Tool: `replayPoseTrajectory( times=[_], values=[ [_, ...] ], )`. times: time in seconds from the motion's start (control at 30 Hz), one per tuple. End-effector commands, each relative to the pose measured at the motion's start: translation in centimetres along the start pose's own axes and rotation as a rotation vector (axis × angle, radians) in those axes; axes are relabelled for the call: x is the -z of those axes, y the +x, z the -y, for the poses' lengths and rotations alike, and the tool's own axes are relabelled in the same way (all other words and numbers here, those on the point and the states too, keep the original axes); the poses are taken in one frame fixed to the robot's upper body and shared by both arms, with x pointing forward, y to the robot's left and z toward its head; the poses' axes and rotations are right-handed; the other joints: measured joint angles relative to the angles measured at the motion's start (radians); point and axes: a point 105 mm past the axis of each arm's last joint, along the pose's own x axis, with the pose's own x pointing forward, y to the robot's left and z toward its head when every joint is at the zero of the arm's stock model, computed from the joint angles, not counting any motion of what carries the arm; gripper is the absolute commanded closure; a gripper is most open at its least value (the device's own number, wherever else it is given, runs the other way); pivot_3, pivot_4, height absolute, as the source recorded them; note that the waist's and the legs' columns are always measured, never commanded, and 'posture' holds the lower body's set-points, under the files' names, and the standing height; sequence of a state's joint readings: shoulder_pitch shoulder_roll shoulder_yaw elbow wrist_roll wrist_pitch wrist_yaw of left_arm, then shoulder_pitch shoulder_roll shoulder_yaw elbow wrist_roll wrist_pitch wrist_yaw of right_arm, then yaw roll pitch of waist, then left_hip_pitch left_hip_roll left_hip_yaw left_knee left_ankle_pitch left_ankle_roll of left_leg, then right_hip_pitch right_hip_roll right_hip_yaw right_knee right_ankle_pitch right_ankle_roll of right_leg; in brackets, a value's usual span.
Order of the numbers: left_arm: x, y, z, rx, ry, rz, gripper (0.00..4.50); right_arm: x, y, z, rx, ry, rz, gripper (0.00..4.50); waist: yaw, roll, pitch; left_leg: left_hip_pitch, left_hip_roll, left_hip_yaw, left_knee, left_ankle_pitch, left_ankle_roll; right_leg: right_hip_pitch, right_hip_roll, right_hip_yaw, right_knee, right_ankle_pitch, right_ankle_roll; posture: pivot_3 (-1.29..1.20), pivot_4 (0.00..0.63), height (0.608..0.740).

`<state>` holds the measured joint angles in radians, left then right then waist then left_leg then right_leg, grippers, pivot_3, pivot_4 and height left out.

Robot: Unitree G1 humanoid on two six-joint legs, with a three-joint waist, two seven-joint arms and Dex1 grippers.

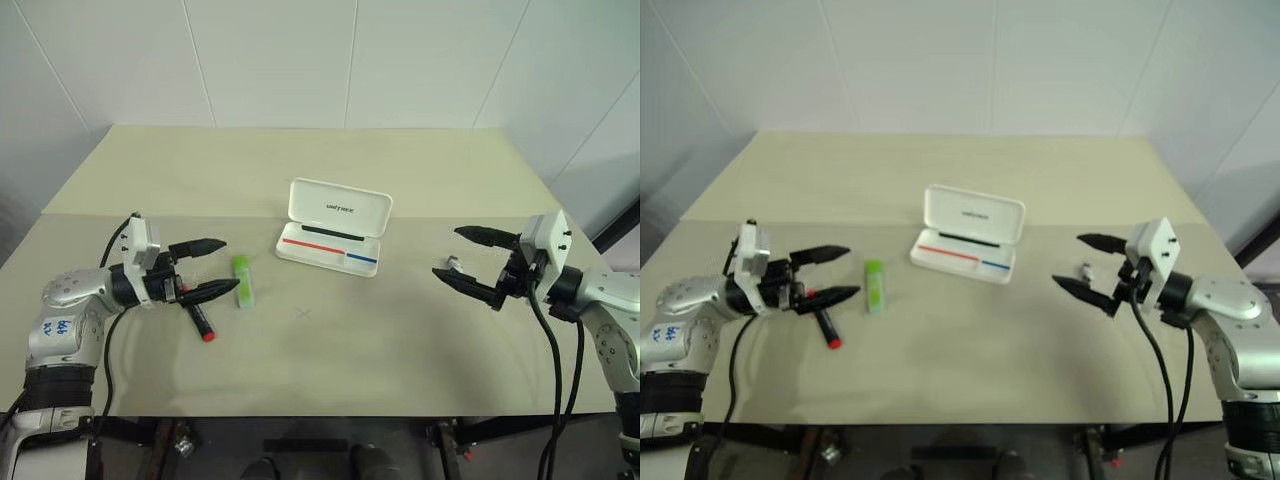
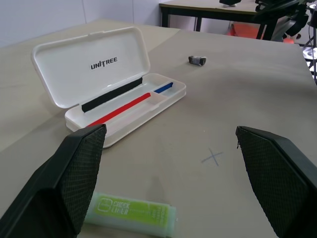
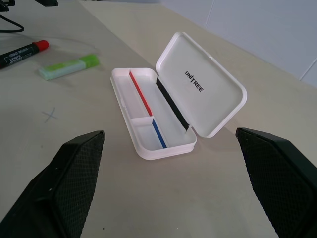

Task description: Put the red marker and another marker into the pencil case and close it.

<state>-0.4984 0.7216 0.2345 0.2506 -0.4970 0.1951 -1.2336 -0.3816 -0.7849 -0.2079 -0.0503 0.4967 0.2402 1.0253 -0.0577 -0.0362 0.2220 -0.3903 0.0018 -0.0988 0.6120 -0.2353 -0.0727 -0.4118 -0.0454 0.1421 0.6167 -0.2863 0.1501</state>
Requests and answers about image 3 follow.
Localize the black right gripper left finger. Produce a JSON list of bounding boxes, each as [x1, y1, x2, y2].
[[0, 130, 106, 238]]

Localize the pale green eraser stick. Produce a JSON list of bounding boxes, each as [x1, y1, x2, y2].
[[38, 54, 101, 81]]

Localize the white hinged pencil case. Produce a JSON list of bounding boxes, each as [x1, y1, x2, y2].
[[110, 31, 248, 160]]

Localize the black marker red cap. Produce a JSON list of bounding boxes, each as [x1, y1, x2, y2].
[[0, 39, 50, 70]]

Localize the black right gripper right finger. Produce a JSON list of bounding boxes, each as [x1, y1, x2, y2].
[[235, 127, 317, 238]]

